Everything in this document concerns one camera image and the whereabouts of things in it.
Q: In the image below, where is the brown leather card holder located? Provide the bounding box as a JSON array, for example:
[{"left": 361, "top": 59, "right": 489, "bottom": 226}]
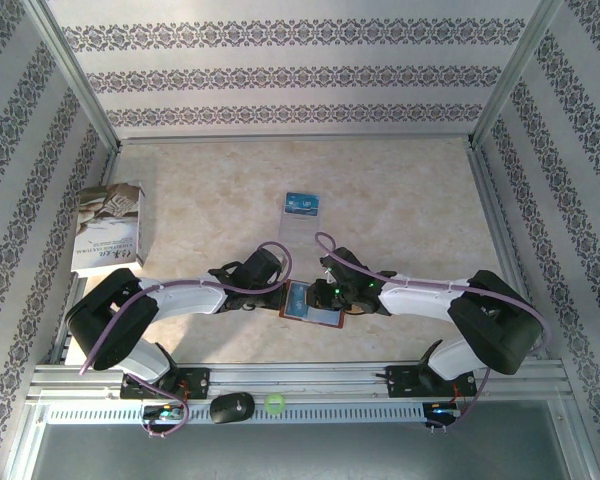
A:
[{"left": 278, "top": 278, "right": 361, "bottom": 330}]

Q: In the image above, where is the blue credit card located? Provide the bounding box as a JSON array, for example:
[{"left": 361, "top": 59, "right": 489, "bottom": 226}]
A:
[
  {"left": 284, "top": 192, "right": 324, "bottom": 217},
  {"left": 284, "top": 282, "right": 310, "bottom": 320}
]

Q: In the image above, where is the clear card sleeve blue card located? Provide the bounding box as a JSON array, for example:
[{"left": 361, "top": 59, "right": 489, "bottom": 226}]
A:
[{"left": 278, "top": 192, "right": 325, "bottom": 245}]

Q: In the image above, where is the black computer mouse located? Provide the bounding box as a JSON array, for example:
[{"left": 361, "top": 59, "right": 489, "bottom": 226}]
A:
[{"left": 208, "top": 392, "right": 256, "bottom": 425}]

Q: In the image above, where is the small circuit board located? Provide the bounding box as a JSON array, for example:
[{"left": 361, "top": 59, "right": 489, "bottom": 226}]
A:
[
  {"left": 423, "top": 401, "right": 464, "bottom": 419},
  {"left": 142, "top": 404, "right": 189, "bottom": 422}
]

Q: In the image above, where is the white paperback book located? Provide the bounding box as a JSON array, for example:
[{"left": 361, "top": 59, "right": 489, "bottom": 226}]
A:
[{"left": 70, "top": 180, "right": 149, "bottom": 279}]

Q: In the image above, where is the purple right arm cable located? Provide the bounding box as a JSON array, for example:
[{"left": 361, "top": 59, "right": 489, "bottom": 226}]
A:
[{"left": 314, "top": 232, "right": 552, "bottom": 434}]

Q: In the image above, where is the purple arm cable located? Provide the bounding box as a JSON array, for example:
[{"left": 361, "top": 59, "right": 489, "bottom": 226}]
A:
[
  {"left": 78, "top": 242, "right": 294, "bottom": 440},
  {"left": 314, "top": 232, "right": 552, "bottom": 434}
]

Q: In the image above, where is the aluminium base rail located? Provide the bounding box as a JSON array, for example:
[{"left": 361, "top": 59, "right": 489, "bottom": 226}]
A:
[{"left": 27, "top": 360, "right": 570, "bottom": 401}]

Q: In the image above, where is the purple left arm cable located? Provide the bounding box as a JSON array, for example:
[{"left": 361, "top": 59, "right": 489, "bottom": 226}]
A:
[{"left": 78, "top": 242, "right": 294, "bottom": 440}]

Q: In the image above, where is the slotted grey cable duct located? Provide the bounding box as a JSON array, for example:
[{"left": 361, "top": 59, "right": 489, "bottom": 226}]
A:
[{"left": 44, "top": 402, "right": 426, "bottom": 426}]

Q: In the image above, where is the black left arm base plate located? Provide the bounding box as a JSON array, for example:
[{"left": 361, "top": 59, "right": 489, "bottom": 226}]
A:
[{"left": 119, "top": 367, "right": 212, "bottom": 400}]

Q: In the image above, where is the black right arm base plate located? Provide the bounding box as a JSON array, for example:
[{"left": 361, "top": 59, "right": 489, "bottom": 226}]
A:
[{"left": 374, "top": 364, "right": 479, "bottom": 400}]

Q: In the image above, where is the aluminium side rail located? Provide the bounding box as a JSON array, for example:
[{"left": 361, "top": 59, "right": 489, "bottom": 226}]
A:
[
  {"left": 467, "top": 142, "right": 551, "bottom": 360},
  {"left": 49, "top": 149, "right": 121, "bottom": 365}
]

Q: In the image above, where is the aluminium frame post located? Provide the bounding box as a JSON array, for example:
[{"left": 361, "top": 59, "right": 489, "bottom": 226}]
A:
[
  {"left": 24, "top": 0, "right": 122, "bottom": 151},
  {"left": 471, "top": 0, "right": 566, "bottom": 147}
]

